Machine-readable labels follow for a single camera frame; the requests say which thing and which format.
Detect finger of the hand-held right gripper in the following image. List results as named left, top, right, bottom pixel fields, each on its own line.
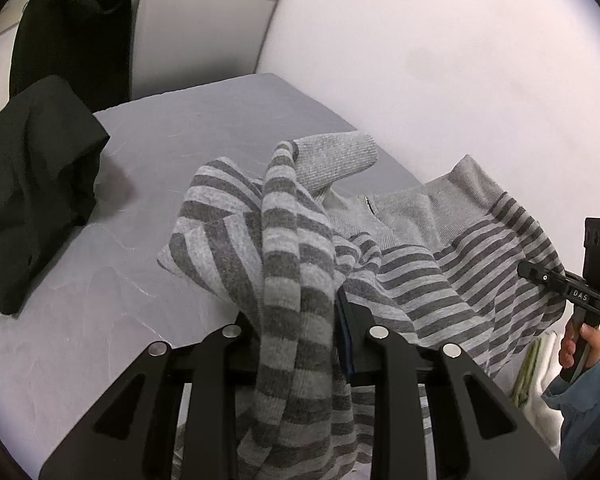
left=517, top=260, right=568, bottom=292

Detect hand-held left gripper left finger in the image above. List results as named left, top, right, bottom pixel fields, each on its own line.
left=39, top=310, right=261, bottom=480

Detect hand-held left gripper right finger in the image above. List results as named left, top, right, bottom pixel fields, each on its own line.
left=335, top=287, right=566, bottom=480

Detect grey striped zip hoodie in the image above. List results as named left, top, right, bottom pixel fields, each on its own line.
left=157, top=130, right=566, bottom=480

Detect person's right forearm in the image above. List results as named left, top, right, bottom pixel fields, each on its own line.
left=541, top=345, right=600, bottom=476

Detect person's right hand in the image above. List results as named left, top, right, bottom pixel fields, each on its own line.
left=559, top=321, right=600, bottom=376

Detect pale green cloth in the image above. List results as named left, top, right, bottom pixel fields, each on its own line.
left=512, top=340, right=543, bottom=406

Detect white folded towel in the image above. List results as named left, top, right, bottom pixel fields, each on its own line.
left=510, top=332, right=563, bottom=461

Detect grey quilted bed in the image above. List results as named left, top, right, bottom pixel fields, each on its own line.
left=0, top=72, right=426, bottom=476

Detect black crumpled garment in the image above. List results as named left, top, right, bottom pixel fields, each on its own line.
left=0, top=76, right=111, bottom=316

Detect black hanging hoodie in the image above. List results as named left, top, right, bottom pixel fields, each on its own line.
left=9, top=0, right=135, bottom=111

